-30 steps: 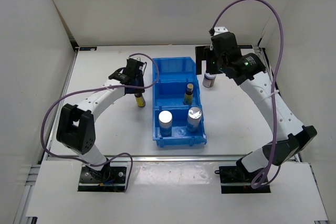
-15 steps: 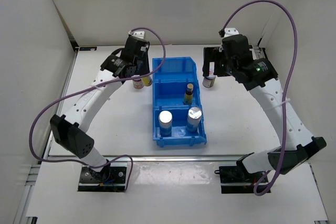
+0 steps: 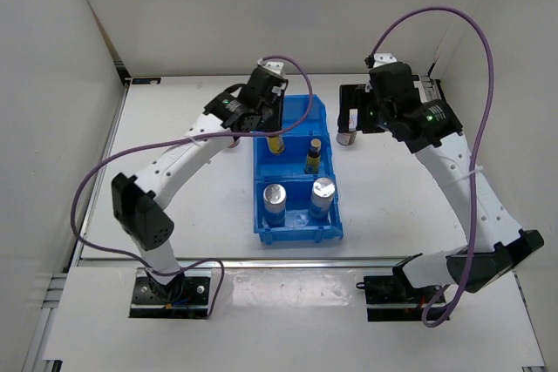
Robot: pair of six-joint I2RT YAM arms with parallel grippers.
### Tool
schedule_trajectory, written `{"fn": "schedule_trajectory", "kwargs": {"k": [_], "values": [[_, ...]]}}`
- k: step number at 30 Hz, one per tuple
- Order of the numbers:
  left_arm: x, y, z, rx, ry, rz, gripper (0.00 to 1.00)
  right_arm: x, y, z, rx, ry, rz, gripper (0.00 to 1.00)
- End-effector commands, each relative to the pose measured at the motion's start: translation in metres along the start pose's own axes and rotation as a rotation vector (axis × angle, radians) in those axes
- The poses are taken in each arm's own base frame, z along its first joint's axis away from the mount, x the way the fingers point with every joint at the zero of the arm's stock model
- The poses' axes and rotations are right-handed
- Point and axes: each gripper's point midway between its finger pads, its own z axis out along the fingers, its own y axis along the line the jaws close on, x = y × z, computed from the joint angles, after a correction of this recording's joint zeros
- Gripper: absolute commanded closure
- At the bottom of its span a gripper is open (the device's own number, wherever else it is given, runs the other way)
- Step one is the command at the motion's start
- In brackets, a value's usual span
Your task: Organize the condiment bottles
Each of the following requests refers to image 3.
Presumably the yellow small bottle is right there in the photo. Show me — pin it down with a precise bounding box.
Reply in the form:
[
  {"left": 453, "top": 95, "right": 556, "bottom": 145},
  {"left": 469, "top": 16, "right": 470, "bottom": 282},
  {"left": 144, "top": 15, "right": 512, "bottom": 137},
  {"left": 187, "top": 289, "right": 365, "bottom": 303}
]
[
  {"left": 267, "top": 135, "right": 285, "bottom": 155},
  {"left": 304, "top": 139, "right": 322, "bottom": 174}
]

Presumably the silver-lid shaker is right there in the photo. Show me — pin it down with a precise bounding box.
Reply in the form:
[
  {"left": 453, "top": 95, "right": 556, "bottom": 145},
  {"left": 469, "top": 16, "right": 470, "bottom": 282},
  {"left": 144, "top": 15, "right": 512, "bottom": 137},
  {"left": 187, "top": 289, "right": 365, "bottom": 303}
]
[
  {"left": 309, "top": 177, "right": 336, "bottom": 220},
  {"left": 262, "top": 184, "right": 287, "bottom": 227}
]

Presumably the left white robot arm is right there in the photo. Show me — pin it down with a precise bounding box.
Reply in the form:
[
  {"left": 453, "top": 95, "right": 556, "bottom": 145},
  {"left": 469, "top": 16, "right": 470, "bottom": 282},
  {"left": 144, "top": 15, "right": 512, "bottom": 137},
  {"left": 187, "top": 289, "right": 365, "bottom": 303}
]
[{"left": 111, "top": 61, "right": 288, "bottom": 303}]

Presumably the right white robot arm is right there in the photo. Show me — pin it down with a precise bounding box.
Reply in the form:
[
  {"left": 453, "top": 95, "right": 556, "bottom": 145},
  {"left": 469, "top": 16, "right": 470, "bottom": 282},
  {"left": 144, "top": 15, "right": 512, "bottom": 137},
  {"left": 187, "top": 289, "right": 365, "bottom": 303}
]
[{"left": 337, "top": 62, "right": 544, "bottom": 302}]

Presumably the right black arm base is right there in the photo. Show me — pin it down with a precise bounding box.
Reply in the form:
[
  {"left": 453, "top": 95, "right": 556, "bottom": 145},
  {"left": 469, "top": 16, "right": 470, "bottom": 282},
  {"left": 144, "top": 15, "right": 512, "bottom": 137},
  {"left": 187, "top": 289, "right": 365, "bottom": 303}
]
[{"left": 356, "top": 275, "right": 439, "bottom": 322}]

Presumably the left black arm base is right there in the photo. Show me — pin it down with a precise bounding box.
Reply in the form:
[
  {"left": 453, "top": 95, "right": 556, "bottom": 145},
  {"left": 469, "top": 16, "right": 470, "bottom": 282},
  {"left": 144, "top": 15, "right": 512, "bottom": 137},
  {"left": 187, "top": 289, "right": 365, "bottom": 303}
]
[{"left": 128, "top": 269, "right": 212, "bottom": 320}]

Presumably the blue three-compartment bin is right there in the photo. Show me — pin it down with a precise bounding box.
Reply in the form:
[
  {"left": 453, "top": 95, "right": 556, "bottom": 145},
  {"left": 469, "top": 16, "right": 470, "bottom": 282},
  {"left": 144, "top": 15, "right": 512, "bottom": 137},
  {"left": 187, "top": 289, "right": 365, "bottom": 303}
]
[{"left": 253, "top": 96, "right": 344, "bottom": 245}]

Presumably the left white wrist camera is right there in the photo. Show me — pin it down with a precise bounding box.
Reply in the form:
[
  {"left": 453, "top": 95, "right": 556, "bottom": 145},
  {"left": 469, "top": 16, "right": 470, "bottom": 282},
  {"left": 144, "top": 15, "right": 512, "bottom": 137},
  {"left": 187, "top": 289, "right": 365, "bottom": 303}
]
[{"left": 257, "top": 58, "right": 284, "bottom": 77}]

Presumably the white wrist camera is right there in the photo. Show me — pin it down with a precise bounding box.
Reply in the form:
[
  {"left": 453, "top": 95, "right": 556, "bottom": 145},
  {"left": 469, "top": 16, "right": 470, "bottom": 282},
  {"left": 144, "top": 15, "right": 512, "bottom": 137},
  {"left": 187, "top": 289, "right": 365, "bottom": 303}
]
[
  {"left": 364, "top": 53, "right": 397, "bottom": 70},
  {"left": 257, "top": 58, "right": 284, "bottom": 77}
]

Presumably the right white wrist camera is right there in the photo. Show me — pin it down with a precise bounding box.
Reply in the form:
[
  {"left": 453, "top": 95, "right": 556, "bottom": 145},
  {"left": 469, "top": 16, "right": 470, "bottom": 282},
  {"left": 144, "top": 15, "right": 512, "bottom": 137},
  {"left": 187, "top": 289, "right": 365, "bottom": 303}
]
[{"left": 364, "top": 53, "right": 397, "bottom": 70}]

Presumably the aluminium front rail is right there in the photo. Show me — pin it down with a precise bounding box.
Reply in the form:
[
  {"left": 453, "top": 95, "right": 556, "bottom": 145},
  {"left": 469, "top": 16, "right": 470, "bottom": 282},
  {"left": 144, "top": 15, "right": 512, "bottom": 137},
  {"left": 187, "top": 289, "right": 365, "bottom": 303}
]
[{"left": 47, "top": 257, "right": 498, "bottom": 290}]

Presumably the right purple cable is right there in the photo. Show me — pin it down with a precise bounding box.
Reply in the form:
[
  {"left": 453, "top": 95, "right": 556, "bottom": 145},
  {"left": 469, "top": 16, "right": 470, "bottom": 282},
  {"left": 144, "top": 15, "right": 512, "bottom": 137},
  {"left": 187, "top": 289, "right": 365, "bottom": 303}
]
[{"left": 370, "top": 6, "right": 496, "bottom": 328}]

